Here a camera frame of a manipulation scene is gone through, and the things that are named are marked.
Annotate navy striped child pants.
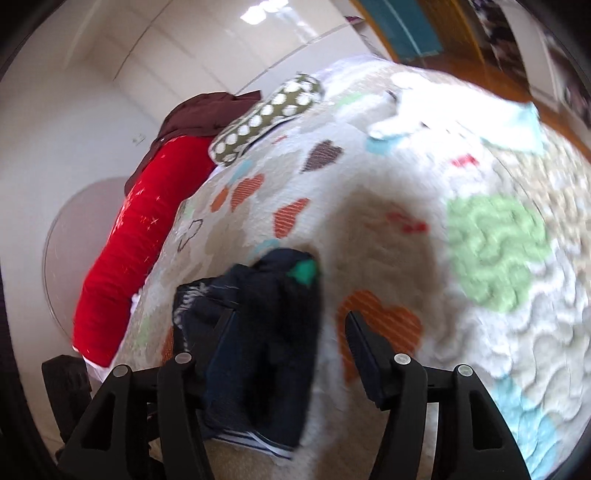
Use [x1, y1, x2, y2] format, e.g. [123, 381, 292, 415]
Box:
[172, 248, 322, 459]

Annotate patchwork heart quilt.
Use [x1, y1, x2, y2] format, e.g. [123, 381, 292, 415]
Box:
[115, 61, 590, 479]

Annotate red pillow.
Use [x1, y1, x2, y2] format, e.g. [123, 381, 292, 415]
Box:
[72, 136, 215, 367]

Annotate maroon blanket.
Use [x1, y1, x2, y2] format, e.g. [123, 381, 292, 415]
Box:
[124, 90, 263, 195]

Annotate white and teal towel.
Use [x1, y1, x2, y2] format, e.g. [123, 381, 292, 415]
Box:
[368, 84, 544, 154]

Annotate olive patterned bolster pillow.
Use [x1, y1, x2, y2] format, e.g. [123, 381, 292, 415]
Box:
[208, 73, 325, 166]

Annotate white glossy wardrobe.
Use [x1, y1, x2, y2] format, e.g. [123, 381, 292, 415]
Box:
[64, 1, 370, 110]

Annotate white tv cabinet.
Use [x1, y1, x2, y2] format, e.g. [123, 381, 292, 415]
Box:
[497, 1, 590, 129]

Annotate wooden door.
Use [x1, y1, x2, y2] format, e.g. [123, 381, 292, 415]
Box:
[417, 0, 485, 64]

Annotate shoe rack with clutter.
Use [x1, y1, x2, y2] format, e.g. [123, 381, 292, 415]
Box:
[469, 0, 528, 87]

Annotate teal door curtain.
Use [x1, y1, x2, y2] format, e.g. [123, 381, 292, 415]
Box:
[360, 0, 444, 61]

